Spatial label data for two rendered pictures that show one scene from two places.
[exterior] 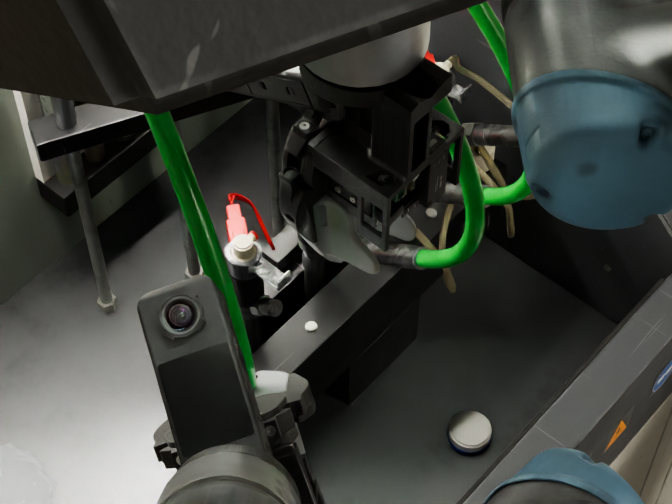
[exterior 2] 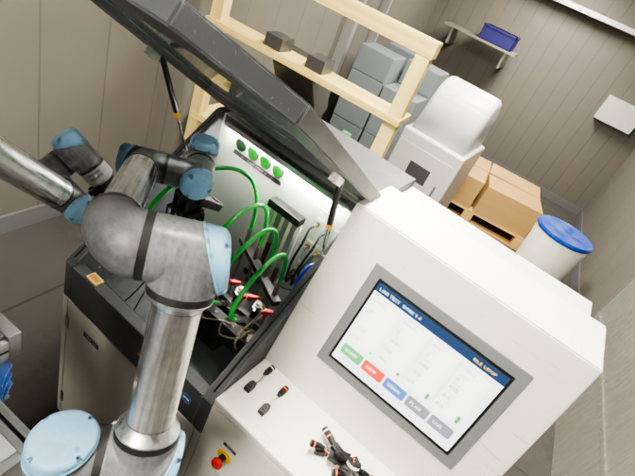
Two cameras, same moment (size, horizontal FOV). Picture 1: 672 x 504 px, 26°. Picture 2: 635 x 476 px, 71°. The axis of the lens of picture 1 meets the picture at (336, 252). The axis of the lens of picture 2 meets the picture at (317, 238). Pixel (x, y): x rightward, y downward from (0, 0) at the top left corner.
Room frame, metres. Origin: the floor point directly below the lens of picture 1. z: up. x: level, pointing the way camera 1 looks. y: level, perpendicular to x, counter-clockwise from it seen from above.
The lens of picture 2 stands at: (0.56, -1.09, 2.10)
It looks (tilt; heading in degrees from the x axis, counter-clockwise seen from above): 33 degrees down; 70
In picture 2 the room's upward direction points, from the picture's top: 25 degrees clockwise
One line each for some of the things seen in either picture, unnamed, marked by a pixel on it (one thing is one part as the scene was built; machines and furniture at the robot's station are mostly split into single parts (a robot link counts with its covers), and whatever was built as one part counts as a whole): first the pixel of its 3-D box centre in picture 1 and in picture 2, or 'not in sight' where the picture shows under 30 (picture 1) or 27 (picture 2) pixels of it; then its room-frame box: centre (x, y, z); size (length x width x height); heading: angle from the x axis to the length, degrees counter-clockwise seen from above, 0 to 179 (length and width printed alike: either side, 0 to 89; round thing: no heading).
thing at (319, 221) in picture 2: not in sight; (315, 252); (1.02, 0.11, 1.20); 0.13 x 0.03 x 0.31; 139
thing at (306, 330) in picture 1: (344, 297); (217, 321); (0.75, -0.01, 0.91); 0.34 x 0.10 x 0.15; 139
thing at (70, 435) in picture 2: not in sight; (64, 454); (0.46, -0.65, 1.20); 0.13 x 0.12 x 0.14; 1
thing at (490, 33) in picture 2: not in sight; (499, 37); (4.08, 5.29, 1.71); 0.49 x 0.37 x 0.19; 143
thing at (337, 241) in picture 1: (346, 243); not in sight; (0.55, -0.01, 1.25); 0.06 x 0.03 x 0.09; 49
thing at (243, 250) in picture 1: (245, 250); not in sight; (0.66, 0.07, 1.10); 0.02 x 0.02 x 0.03
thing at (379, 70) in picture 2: not in sight; (389, 108); (2.60, 4.14, 0.62); 1.26 x 0.86 x 1.25; 53
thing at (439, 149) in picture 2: not in sight; (433, 161); (2.62, 2.57, 0.73); 0.79 x 0.65 x 1.46; 53
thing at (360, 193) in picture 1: (370, 123); (187, 206); (0.56, -0.02, 1.36); 0.09 x 0.08 x 0.12; 49
